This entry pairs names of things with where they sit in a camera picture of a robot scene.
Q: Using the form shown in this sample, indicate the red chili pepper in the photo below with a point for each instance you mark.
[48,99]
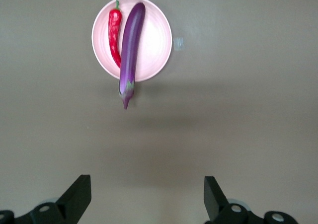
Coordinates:
[114,32]

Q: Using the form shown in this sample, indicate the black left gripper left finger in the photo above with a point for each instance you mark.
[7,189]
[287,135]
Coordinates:
[74,201]

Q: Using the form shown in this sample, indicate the clear tape piece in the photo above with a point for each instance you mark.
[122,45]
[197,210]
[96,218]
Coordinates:
[179,44]

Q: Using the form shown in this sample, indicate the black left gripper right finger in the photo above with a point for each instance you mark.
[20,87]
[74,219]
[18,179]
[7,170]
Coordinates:
[214,201]

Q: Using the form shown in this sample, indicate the brown table cover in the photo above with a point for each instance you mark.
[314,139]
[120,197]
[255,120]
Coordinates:
[223,122]

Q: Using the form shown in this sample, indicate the pink round plate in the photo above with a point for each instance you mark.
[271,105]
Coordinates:
[154,42]

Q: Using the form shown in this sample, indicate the long purple eggplant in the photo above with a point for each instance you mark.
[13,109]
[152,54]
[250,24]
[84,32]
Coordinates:
[131,47]

